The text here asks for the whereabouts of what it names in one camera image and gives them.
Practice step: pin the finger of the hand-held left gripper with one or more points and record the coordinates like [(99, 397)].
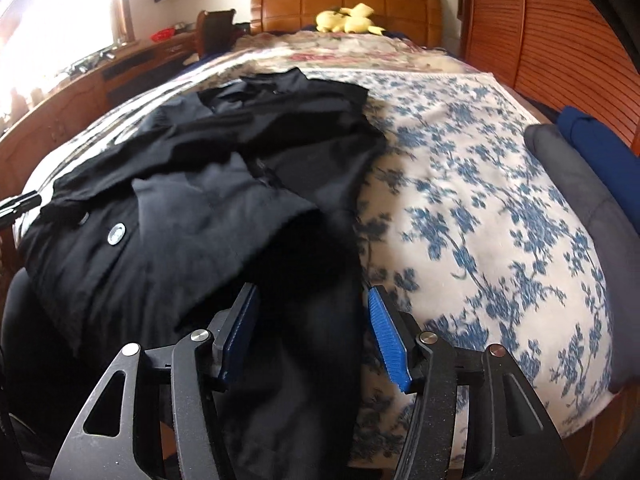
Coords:
[(22, 201)]

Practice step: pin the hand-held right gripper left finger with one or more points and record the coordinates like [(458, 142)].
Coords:
[(240, 335)]

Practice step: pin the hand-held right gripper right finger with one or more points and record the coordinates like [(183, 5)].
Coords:
[(390, 335)]

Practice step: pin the black buttoned coat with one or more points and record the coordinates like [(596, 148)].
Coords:
[(200, 185)]

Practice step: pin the wooden desk cabinet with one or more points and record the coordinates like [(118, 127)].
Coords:
[(75, 105)]

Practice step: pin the blue floral blanket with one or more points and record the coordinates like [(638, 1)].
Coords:
[(475, 210)]

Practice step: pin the black devices on desk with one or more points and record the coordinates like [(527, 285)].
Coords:
[(92, 62)]

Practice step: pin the wood-framed window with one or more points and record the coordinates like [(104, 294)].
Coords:
[(60, 20)]

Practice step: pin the red bowl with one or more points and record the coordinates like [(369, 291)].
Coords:
[(163, 35)]

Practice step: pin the folded grey garment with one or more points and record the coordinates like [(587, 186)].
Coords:
[(590, 220)]

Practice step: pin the dark wooden chair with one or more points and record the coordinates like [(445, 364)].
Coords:
[(215, 30)]

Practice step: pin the folded blue garment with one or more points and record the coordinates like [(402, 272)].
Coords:
[(605, 160)]

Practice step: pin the pink floral blanket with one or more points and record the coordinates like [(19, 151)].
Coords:
[(350, 47)]

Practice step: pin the yellow plush toy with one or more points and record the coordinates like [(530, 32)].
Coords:
[(347, 21)]

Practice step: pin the wooden bed headboard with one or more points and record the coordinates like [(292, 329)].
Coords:
[(290, 10)]

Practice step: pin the wooden slatted wardrobe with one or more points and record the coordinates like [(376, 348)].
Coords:
[(540, 35)]

